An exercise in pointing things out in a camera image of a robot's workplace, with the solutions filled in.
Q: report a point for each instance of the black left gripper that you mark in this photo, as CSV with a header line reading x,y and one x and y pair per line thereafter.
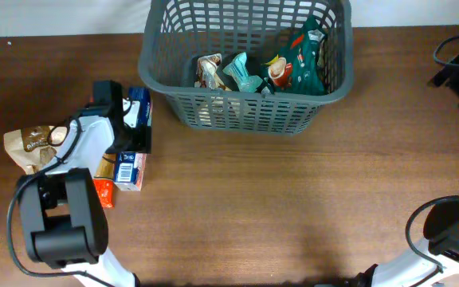
x,y
144,140

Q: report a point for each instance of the blue rectangular box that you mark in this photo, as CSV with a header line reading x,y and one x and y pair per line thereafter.
x,y
130,166

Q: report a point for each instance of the beige brown snack pouch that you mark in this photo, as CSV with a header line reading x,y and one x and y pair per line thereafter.
x,y
32,148
217,111

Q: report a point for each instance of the grey plastic basket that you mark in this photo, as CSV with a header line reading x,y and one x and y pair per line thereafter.
x,y
177,33

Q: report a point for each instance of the light blue snack wrapper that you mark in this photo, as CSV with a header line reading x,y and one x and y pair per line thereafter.
x,y
238,71

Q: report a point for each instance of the green coffee mix bag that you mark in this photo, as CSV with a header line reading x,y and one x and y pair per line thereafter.
x,y
294,68

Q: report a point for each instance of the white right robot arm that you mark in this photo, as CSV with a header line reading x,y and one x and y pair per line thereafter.
x,y
432,231

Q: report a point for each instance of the orange biscuit package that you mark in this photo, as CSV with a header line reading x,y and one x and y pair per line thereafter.
x,y
104,180

